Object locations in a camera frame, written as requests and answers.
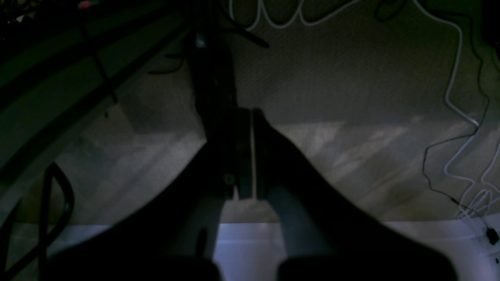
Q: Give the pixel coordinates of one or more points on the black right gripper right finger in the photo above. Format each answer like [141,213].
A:
[326,237]

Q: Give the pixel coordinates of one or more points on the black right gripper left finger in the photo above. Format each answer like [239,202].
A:
[173,236]

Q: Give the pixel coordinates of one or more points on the black table leg frame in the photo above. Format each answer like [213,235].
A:
[71,67]

